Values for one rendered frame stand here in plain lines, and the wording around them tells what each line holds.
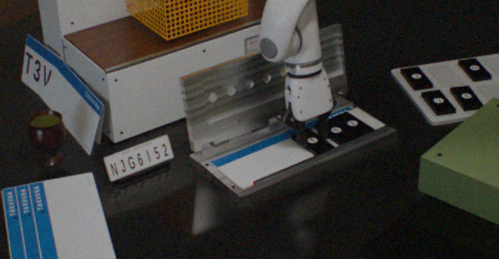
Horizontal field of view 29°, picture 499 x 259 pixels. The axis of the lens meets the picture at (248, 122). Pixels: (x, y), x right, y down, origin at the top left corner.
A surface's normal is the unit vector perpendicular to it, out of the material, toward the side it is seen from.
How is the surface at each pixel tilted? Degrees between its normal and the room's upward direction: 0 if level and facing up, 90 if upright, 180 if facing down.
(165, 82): 90
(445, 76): 0
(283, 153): 0
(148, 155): 65
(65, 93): 69
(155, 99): 90
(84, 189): 0
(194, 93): 79
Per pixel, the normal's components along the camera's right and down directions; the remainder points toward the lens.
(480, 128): -0.02, -0.85
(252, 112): 0.55, 0.25
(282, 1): -0.39, -0.19
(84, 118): -0.81, -0.04
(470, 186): -0.65, 0.41
